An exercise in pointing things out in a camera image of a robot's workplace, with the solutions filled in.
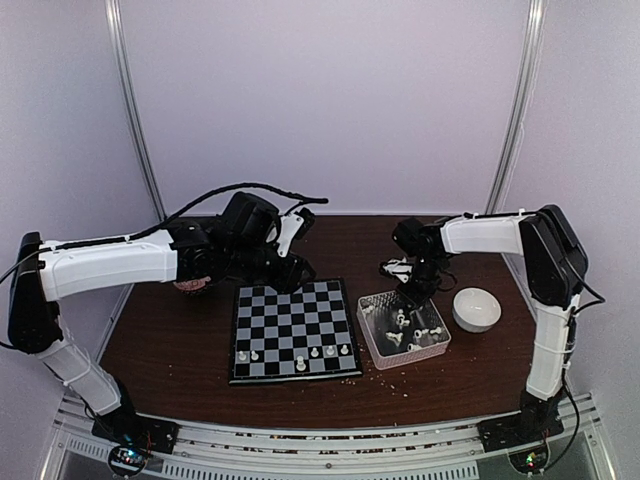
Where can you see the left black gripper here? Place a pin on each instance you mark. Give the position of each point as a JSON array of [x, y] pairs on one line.
[[287, 282]]

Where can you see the right aluminium frame post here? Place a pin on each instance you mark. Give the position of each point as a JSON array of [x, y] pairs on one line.
[[524, 86]]

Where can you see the pink plastic basket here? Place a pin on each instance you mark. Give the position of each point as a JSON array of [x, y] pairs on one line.
[[389, 298]]

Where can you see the white ceramic bowl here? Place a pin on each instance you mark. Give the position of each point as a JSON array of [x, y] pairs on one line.
[[476, 310]]

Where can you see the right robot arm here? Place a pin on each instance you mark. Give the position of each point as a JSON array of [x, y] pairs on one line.
[[555, 266]]

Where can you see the red patterned bowl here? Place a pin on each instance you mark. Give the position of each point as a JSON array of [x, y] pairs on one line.
[[193, 287]]

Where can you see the black white chessboard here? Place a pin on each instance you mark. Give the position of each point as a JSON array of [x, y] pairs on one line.
[[281, 327]]

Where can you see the front aluminium rail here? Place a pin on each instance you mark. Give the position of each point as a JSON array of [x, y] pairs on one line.
[[443, 450]]

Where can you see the white chess piece pile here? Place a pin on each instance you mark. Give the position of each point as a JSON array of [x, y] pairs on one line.
[[394, 333]]

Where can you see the aluminium frame post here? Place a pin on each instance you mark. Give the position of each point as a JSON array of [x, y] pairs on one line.
[[133, 118], [524, 86]]

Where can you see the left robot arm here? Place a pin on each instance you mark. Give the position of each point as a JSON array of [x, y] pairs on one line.
[[249, 242]]

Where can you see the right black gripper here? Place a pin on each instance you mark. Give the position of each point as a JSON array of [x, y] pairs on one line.
[[416, 297]]

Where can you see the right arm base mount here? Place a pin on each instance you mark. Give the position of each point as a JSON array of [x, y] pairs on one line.
[[524, 434]]

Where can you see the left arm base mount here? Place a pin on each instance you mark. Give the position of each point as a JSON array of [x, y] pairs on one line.
[[135, 440]]

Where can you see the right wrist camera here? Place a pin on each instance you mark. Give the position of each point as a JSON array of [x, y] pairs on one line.
[[399, 269]]

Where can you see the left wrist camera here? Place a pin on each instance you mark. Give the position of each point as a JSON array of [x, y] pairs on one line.
[[293, 225]]

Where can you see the left aluminium frame post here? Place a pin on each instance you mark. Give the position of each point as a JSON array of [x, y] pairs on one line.
[[133, 118]]

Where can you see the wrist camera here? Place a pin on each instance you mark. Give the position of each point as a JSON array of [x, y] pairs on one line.
[[293, 225], [399, 269]]

